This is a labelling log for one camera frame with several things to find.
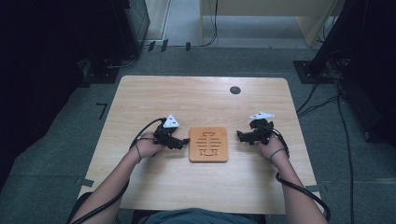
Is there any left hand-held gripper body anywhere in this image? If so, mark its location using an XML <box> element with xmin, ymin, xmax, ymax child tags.
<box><xmin>153</xmin><ymin>114</ymin><xmax>185</xmax><ymax>150</ymax></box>

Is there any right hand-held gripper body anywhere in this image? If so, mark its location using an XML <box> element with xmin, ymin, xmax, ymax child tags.
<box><xmin>248</xmin><ymin>111</ymin><xmax>276</xmax><ymax>146</ymax></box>

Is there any person's left hand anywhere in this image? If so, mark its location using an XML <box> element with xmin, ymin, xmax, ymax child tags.
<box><xmin>133</xmin><ymin>132</ymin><xmax>164</xmax><ymax>162</ymax></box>

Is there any person's right hand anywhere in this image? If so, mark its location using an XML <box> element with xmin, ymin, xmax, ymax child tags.
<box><xmin>256</xmin><ymin>135</ymin><xmax>289</xmax><ymax>163</ymax></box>

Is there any black angled floor tape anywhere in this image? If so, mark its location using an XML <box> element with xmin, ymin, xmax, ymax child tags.
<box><xmin>95</xmin><ymin>102</ymin><xmax>108</xmax><ymax>120</ymax></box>

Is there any grey-blue shirt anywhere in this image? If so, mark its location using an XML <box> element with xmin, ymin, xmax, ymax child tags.
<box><xmin>143</xmin><ymin>207</ymin><xmax>260</xmax><ymax>224</ymax></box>

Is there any grey floor tape strip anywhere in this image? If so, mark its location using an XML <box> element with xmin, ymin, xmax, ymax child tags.
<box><xmin>74</xmin><ymin>177</ymin><xmax>95</xmax><ymax>189</ymax></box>
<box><xmin>305</xmin><ymin>184</ymin><xmax>329</xmax><ymax>194</ymax></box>

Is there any dark cabinet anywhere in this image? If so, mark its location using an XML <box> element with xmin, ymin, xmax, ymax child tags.
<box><xmin>110</xmin><ymin>0</ymin><xmax>151</xmax><ymax>60</ymax></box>

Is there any light wooden desk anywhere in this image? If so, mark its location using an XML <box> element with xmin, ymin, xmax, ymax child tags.
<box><xmin>199</xmin><ymin>0</ymin><xmax>347</xmax><ymax>49</ymax></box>

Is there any black curtain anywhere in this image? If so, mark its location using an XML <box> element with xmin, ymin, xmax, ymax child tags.
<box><xmin>311</xmin><ymin>0</ymin><xmax>396</xmax><ymax>148</ymax></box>
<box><xmin>0</xmin><ymin>0</ymin><xmax>125</xmax><ymax>190</ymax></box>

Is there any black floor cable bundle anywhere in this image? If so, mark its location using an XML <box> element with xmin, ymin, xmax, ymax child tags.
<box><xmin>295</xmin><ymin>46</ymin><xmax>351</xmax><ymax>119</ymax></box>

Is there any black stand base plate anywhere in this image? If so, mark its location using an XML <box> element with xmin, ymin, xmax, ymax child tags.
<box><xmin>81</xmin><ymin>58</ymin><xmax>120</xmax><ymax>85</ymax></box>
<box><xmin>292</xmin><ymin>59</ymin><xmax>336</xmax><ymax>85</ymax></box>

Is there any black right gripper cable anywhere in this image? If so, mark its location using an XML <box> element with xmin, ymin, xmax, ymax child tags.
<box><xmin>266</xmin><ymin>123</ymin><xmax>332</xmax><ymax>222</ymax></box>

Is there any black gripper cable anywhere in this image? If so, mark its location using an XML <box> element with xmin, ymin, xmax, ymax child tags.
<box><xmin>70</xmin><ymin>117</ymin><xmax>167</xmax><ymax>224</ymax></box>
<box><xmin>266</xmin><ymin>123</ymin><xmax>332</xmax><ymax>222</ymax></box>

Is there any grey looped floor cable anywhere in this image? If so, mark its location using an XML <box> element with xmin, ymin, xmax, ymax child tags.
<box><xmin>105</xmin><ymin>54</ymin><xmax>138</xmax><ymax>70</ymax></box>

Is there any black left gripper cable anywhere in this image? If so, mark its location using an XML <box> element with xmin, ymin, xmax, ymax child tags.
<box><xmin>70</xmin><ymin>117</ymin><xmax>167</xmax><ymax>224</ymax></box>

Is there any long black floor cable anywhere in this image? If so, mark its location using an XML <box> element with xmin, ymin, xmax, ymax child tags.
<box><xmin>336</xmin><ymin>88</ymin><xmax>357</xmax><ymax>224</ymax></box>

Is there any black hanging cable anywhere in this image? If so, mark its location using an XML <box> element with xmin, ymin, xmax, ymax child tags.
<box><xmin>200</xmin><ymin>0</ymin><xmax>219</xmax><ymax>48</ymax></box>

